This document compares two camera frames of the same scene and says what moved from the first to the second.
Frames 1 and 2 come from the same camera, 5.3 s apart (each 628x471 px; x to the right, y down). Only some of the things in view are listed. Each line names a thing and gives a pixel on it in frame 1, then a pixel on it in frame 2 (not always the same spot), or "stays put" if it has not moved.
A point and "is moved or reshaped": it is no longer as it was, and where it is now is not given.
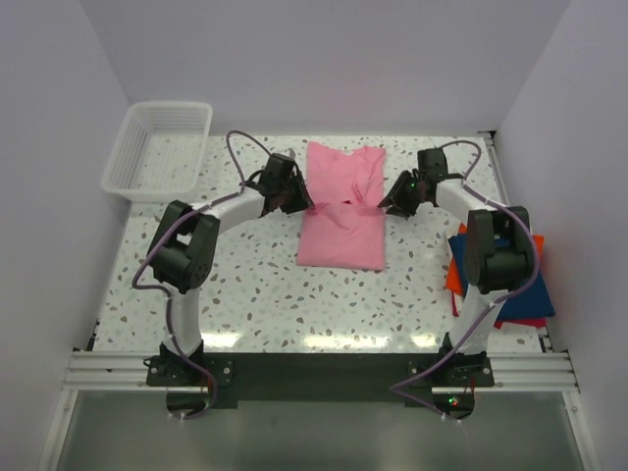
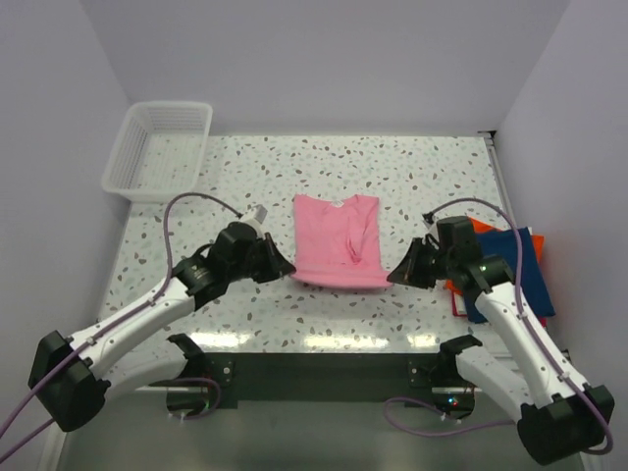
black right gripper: [401, 207] to [407, 272]
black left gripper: [302, 201] to [276, 265]
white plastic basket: [158, 151] stays put
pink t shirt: [344, 229] is moved or reshaped
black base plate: [320, 380] stays put
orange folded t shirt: [455, 281] stays put
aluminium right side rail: [490, 138] stays put
